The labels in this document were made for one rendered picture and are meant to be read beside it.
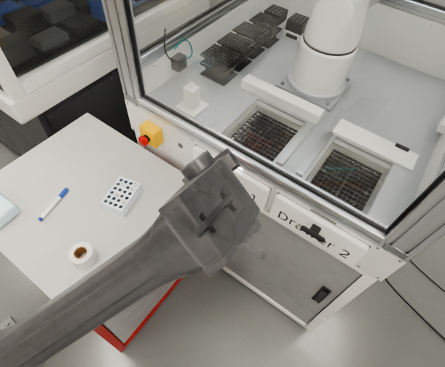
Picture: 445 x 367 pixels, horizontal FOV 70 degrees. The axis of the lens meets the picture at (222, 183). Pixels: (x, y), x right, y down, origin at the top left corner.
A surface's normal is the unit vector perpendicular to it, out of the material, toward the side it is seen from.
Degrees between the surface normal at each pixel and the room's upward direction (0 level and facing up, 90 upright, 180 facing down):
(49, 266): 0
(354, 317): 0
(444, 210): 90
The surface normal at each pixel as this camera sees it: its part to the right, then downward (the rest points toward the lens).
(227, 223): 0.70, -0.44
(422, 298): 0.05, -0.59
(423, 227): -0.58, 0.64
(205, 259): -0.11, 0.21
